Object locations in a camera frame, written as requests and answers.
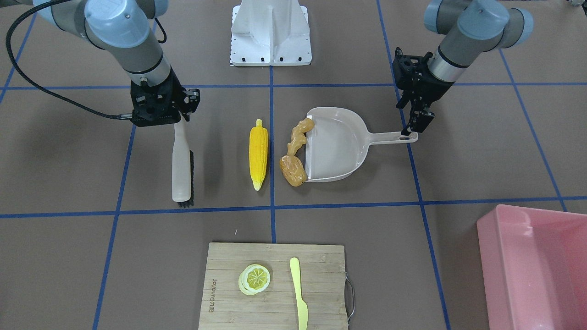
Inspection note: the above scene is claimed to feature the beige hand brush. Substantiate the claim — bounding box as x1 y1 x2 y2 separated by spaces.
172 117 193 208

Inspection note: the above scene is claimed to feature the yellow plastic knife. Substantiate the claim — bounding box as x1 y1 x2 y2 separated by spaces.
289 257 309 330

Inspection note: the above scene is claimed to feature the brown toy potato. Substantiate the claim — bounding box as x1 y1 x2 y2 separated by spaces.
279 154 308 187

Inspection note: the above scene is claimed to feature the yellow toy corn cob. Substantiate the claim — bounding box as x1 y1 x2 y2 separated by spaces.
248 119 269 191

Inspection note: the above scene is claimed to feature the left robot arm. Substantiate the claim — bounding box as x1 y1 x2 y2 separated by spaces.
393 0 534 140

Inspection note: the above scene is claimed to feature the tan toy ginger root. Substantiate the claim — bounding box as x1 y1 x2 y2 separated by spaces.
287 117 315 156

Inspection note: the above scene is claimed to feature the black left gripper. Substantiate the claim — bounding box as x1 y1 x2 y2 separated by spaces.
393 48 454 136

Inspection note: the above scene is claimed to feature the beige plastic dustpan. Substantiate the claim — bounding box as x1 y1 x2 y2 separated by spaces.
305 107 419 182

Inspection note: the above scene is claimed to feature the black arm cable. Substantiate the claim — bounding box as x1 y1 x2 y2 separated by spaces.
6 0 168 121

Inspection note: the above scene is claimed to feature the pink plastic bin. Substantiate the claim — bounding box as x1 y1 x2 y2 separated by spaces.
476 204 587 330

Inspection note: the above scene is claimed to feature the yellow lemon slice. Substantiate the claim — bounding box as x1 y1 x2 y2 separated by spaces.
238 264 271 295

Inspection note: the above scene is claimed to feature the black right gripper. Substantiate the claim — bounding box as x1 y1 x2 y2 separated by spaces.
130 71 200 127

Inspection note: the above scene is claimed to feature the bamboo cutting board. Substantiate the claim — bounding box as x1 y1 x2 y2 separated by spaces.
198 242 349 330

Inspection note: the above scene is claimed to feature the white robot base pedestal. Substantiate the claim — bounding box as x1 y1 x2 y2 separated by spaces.
229 0 312 67

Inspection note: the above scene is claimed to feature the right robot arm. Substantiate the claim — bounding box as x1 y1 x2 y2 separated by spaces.
25 0 200 129

